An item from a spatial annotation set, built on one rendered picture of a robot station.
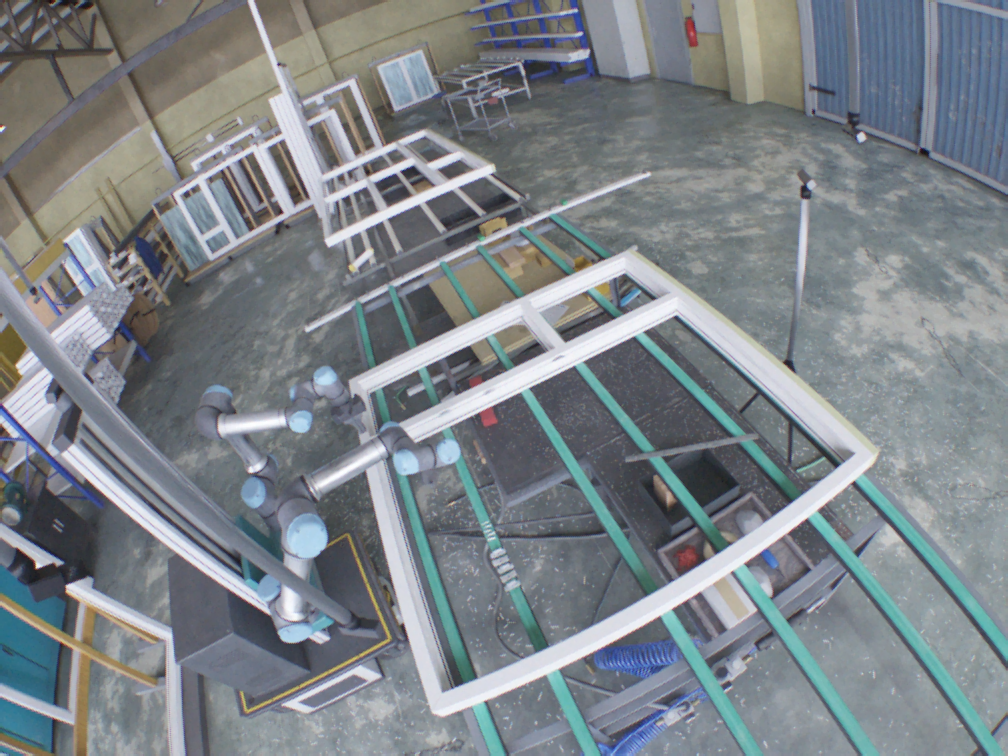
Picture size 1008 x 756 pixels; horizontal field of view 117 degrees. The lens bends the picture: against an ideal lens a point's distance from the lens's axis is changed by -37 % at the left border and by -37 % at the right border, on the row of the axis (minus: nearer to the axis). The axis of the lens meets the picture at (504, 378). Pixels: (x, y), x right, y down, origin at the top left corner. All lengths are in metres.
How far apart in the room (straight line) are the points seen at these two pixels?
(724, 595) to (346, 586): 1.64
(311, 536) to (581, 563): 1.40
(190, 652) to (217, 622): 0.18
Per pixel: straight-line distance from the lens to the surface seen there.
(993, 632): 1.66
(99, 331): 5.90
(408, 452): 1.46
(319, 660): 2.37
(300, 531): 1.40
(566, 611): 2.34
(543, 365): 1.91
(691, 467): 1.93
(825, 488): 1.53
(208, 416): 1.89
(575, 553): 2.45
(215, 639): 2.05
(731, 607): 1.62
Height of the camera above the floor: 2.19
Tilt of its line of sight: 42 degrees down
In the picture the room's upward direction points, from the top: 21 degrees counter-clockwise
